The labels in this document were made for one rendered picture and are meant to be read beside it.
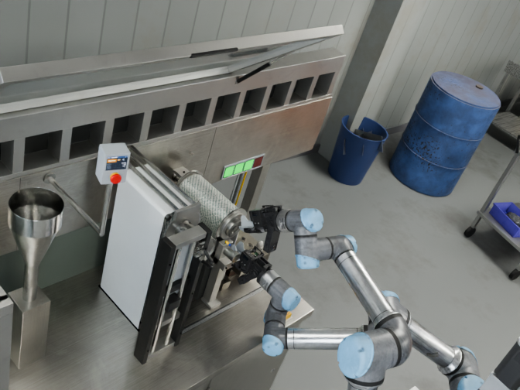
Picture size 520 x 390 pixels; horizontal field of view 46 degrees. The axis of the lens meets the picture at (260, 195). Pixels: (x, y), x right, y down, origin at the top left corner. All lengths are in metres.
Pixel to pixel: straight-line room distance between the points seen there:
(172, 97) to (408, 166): 3.53
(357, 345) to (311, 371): 1.82
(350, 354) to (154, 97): 1.03
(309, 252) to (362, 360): 0.41
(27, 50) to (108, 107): 1.39
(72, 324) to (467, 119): 3.72
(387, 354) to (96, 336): 1.00
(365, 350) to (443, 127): 3.61
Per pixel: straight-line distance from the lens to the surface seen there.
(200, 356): 2.25
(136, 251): 2.10
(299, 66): 2.59
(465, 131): 5.21
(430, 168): 5.35
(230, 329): 2.35
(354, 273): 1.98
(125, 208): 2.07
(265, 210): 2.09
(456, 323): 4.36
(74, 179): 2.08
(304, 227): 1.95
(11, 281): 2.25
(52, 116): 1.89
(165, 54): 1.49
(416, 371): 3.89
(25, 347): 2.07
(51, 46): 3.38
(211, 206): 2.21
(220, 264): 2.25
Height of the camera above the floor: 2.63
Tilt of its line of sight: 35 degrees down
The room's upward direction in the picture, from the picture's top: 19 degrees clockwise
